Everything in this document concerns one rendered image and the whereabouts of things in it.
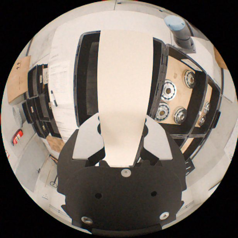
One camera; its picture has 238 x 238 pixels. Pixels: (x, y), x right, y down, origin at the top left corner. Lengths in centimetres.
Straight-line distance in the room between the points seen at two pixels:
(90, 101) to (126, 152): 31
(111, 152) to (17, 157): 282
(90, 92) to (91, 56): 17
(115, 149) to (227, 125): 342
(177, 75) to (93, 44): 42
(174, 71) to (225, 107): 316
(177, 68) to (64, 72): 66
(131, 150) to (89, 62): 37
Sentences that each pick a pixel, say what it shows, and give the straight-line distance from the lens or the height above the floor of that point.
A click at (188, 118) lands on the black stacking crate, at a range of 55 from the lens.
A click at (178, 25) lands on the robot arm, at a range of 46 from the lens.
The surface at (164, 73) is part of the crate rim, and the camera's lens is 31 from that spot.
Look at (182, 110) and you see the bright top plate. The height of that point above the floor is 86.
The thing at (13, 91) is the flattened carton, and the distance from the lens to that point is 252.
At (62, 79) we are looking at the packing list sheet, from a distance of 64.
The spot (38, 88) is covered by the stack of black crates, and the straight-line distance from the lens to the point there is 113.
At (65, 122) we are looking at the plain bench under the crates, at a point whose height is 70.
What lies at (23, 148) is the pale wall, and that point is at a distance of 291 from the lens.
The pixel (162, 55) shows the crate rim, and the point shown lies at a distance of 32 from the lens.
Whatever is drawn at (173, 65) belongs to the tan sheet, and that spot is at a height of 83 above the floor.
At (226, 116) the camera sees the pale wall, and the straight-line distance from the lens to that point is 345.
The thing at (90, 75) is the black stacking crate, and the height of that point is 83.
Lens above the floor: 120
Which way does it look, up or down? 60 degrees down
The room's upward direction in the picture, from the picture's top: 180 degrees counter-clockwise
